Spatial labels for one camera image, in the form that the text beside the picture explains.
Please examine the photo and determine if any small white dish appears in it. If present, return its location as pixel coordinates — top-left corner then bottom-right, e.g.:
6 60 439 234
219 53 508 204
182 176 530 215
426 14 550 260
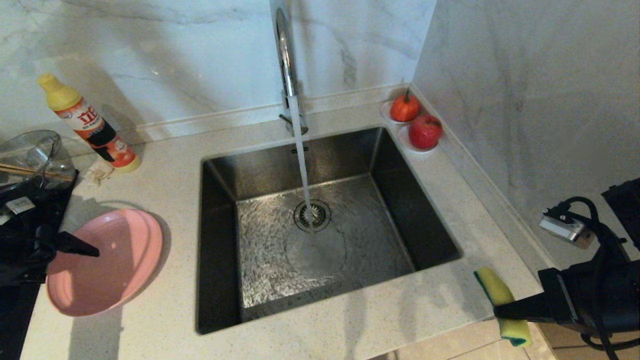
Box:
398 125 440 154
380 101 421 126

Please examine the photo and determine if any black induction cooktop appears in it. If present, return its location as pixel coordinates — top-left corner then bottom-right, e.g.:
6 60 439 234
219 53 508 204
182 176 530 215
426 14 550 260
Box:
0 172 80 360

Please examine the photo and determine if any chrome gooseneck faucet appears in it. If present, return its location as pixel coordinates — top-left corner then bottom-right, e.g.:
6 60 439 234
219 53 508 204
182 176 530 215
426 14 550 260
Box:
270 0 309 137

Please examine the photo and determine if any red toy apple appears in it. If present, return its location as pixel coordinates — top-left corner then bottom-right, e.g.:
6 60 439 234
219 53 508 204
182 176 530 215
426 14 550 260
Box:
408 114 444 150

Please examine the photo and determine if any clear glass cup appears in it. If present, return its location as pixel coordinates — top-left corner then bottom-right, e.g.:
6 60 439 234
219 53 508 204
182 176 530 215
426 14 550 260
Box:
29 137 78 192

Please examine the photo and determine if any red toy tomato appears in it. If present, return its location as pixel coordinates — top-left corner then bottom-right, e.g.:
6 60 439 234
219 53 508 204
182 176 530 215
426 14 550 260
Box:
390 90 421 122

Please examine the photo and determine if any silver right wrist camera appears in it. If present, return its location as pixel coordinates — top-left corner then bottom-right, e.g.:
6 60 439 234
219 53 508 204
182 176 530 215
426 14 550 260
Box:
538 212 597 250

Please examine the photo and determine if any running water stream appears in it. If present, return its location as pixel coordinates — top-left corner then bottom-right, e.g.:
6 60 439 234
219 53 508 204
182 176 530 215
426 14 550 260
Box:
289 95 319 241

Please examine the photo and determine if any wooden chopstick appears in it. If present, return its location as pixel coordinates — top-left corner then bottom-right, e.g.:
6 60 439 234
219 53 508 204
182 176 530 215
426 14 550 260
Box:
0 167 77 182
0 163 75 179

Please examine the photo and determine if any black right camera cable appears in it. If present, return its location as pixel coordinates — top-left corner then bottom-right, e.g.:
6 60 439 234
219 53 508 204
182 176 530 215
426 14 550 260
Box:
549 196 628 360

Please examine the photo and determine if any pink plate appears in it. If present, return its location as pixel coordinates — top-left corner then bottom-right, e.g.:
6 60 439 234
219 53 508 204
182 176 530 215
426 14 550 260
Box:
46 208 164 318

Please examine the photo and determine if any orange dish soap bottle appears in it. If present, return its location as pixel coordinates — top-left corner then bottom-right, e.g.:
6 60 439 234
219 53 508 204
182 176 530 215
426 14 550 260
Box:
37 74 142 174

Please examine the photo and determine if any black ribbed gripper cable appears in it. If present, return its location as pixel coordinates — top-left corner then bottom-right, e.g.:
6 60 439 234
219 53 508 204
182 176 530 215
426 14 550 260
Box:
580 332 640 352

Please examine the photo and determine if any round metal drain strainer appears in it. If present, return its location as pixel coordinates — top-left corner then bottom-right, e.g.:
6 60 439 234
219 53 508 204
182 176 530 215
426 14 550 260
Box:
294 200 332 234

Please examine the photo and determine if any clear glass bowl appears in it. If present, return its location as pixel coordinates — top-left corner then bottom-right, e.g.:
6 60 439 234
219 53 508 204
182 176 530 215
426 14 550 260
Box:
0 130 65 197

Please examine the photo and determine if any light wooden cabinet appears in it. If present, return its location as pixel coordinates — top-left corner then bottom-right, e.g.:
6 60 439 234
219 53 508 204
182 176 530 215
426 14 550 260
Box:
500 322 640 360

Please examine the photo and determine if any yellow sponge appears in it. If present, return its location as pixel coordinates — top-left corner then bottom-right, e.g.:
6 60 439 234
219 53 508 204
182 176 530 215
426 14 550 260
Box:
473 266 533 348

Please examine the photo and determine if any stainless steel sink basin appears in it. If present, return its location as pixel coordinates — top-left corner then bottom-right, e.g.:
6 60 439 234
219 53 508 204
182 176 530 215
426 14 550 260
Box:
196 127 463 335

